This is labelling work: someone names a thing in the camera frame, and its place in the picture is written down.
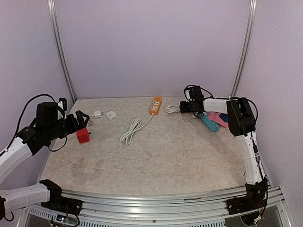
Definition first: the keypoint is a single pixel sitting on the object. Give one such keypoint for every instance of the aluminium front rail frame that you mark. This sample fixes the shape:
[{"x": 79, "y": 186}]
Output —
[{"x": 189, "y": 209}]

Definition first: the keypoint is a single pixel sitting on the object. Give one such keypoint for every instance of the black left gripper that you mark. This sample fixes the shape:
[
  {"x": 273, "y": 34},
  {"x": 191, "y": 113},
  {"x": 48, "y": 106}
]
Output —
[{"x": 75, "y": 126}]

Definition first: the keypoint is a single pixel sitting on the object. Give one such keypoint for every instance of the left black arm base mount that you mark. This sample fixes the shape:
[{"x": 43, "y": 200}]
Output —
[{"x": 59, "y": 203}]

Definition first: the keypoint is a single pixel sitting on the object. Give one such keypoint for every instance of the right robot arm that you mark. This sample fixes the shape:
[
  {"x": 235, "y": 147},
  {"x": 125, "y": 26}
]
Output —
[{"x": 242, "y": 125}]

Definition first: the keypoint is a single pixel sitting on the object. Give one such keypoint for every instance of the teal power strip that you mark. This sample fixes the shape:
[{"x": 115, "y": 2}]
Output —
[{"x": 213, "y": 126}]

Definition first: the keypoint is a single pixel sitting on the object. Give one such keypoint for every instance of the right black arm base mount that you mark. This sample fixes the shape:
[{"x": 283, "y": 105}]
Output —
[{"x": 255, "y": 198}]

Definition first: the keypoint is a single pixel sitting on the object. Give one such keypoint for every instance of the right aluminium corner post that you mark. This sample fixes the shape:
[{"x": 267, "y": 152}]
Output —
[{"x": 245, "y": 47}]

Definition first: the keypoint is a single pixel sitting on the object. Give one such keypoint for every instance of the blue cube adapter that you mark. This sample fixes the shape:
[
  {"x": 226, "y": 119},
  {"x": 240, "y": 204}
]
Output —
[{"x": 224, "y": 117}]

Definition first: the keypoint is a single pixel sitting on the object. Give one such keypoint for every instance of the white usb charger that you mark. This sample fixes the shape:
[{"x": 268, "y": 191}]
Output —
[{"x": 98, "y": 114}]

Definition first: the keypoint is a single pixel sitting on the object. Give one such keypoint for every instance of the pink power strip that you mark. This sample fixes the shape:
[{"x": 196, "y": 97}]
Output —
[{"x": 215, "y": 117}]

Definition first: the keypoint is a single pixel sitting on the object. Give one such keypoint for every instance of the red cube adapter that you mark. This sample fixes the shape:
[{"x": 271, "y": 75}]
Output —
[{"x": 83, "y": 135}]

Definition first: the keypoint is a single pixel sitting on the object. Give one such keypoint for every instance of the aluminium corner post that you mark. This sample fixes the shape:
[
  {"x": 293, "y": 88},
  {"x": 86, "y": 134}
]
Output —
[
  {"x": 245, "y": 47},
  {"x": 58, "y": 43}
]

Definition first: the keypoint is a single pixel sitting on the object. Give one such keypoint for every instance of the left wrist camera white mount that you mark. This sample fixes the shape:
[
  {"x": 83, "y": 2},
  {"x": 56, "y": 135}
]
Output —
[{"x": 62, "y": 103}]

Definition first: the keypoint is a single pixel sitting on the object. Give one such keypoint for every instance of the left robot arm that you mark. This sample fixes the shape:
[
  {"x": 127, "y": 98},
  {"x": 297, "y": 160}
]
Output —
[{"x": 50, "y": 123}]

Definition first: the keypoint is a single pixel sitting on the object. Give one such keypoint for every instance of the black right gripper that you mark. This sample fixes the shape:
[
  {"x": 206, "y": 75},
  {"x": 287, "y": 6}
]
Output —
[{"x": 183, "y": 109}]

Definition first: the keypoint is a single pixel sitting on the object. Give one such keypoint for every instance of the left aluminium corner post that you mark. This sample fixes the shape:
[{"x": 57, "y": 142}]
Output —
[{"x": 58, "y": 43}]

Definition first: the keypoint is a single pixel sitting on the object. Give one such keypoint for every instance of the white multi-outlet plug adapter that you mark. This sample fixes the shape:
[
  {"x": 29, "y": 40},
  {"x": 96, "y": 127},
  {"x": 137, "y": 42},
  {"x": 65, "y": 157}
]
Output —
[{"x": 111, "y": 115}]

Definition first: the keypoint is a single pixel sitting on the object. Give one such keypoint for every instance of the orange power strip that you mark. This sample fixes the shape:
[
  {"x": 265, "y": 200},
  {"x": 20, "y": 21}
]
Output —
[{"x": 155, "y": 106}]

